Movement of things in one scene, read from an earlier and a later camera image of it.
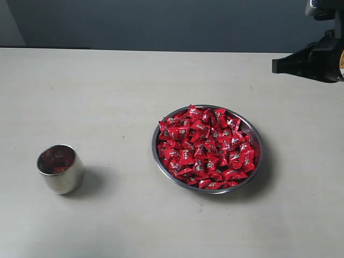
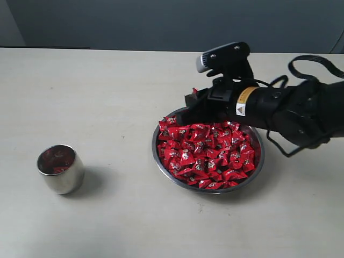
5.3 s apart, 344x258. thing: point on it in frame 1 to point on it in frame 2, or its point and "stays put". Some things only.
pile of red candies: (203, 148) stays put
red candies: (56, 159) stays put
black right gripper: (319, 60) to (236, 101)
